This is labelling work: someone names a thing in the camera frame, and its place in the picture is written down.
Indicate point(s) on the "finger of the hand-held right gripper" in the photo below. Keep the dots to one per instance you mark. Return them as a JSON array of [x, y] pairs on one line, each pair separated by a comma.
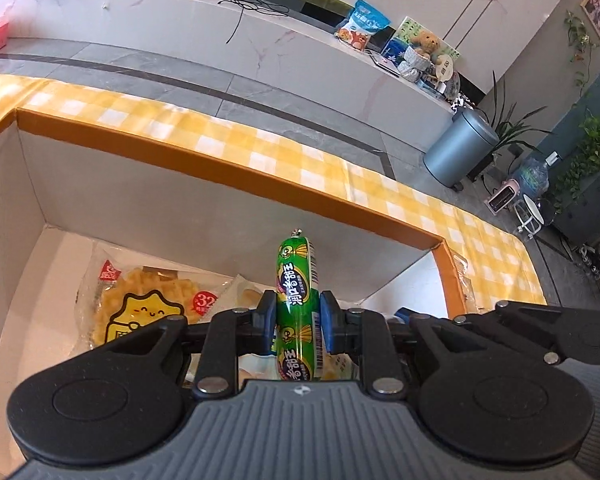
[[520, 332]]

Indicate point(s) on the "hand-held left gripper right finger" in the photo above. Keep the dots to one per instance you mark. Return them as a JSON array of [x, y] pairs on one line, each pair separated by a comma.
[[330, 320]]

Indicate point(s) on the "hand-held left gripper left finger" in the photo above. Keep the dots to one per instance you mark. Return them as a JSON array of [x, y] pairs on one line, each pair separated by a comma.
[[266, 317]]

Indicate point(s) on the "green sausage stick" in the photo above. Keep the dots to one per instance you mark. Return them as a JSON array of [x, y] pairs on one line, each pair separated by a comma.
[[295, 280]]

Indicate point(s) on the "yellow waffle packet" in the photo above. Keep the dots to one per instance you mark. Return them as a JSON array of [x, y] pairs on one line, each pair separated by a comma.
[[140, 305]]

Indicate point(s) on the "orange cardboard box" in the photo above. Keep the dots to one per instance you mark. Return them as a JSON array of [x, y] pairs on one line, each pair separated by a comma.
[[180, 195]]

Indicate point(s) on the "white round stool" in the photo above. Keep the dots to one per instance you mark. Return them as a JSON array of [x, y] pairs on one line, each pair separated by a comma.
[[530, 217]]

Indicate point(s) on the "dark grey cabinet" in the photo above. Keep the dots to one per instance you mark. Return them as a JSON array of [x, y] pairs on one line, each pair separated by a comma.
[[587, 215]]

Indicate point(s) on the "pink heater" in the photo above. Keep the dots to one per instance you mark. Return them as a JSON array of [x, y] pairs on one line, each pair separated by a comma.
[[502, 200]]

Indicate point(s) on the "blue water bottle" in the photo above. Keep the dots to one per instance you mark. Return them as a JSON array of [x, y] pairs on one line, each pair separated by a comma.
[[532, 177]]

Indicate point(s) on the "green leafy climbing plant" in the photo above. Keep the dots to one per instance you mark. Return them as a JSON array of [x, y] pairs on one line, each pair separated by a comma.
[[590, 155]]

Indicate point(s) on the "grey blue trash can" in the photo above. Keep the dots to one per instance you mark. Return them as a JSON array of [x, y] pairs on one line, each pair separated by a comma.
[[457, 150]]

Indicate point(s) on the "long-leaf potted plant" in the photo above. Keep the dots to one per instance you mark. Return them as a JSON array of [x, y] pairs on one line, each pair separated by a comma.
[[510, 130]]

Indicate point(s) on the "decorative plate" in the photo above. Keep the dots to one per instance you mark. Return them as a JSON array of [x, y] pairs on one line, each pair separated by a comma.
[[451, 85]]

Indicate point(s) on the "silver laptop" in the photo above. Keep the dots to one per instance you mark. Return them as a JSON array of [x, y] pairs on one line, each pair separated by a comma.
[[384, 64]]

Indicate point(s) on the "white hand fan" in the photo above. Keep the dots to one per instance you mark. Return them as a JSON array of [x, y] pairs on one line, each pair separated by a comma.
[[442, 69]]

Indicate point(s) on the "hanging vine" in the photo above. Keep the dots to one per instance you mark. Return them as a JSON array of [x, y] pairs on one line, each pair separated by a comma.
[[577, 45]]

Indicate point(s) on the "brown teddy bear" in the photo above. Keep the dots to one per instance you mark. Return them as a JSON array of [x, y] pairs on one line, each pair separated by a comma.
[[426, 42]]

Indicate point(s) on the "large blue snack bag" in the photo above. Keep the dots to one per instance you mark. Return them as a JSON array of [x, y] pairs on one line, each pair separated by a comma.
[[362, 25]]

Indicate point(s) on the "landscape painting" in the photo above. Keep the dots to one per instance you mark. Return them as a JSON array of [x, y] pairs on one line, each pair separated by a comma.
[[405, 27]]

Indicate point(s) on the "white marble TV cabinet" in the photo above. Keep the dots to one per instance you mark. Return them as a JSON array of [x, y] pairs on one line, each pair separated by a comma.
[[180, 20]]

